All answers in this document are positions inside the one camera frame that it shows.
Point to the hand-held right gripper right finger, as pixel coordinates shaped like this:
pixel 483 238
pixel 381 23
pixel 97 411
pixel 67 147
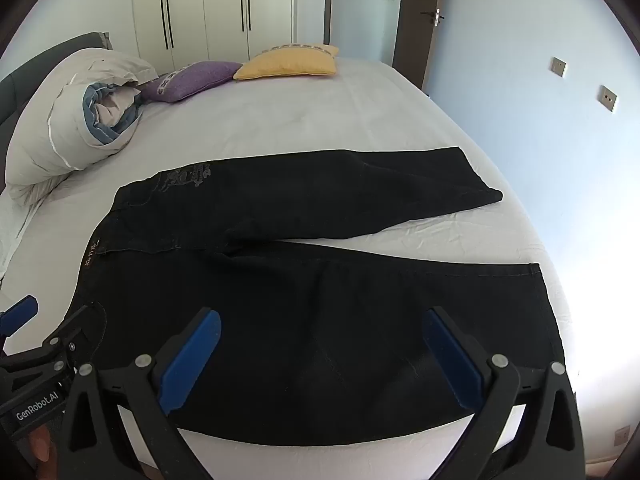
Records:
pixel 452 365

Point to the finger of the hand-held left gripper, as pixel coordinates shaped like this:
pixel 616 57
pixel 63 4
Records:
pixel 80 330
pixel 20 312

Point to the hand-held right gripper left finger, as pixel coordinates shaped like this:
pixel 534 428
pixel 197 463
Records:
pixel 192 360

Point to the black pants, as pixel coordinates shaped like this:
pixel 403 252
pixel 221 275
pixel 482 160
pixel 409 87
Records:
pixel 300 310

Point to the person's left hand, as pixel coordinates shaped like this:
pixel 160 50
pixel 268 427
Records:
pixel 39 447

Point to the white cloth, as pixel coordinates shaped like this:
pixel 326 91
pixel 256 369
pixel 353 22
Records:
pixel 15 230

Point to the rolled white duvet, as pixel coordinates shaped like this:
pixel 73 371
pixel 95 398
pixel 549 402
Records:
pixel 50 125

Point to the purple pillow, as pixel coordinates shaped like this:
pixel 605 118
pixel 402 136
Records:
pixel 200 77

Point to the yellow pillow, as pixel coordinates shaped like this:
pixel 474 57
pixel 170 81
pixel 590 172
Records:
pixel 285 65

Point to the dark brown door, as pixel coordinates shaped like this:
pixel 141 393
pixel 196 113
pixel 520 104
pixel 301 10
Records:
pixel 415 35

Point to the patterned beige pillow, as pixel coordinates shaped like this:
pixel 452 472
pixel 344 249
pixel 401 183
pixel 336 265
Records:
pixel 320 49

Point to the white wardrobe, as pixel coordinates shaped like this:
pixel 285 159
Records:
pixel 220 10

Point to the low wall socket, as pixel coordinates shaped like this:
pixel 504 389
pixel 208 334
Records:
pixel 622 434

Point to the white wall socket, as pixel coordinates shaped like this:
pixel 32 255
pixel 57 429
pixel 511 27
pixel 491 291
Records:
pixel 559 66
pixel 608 98

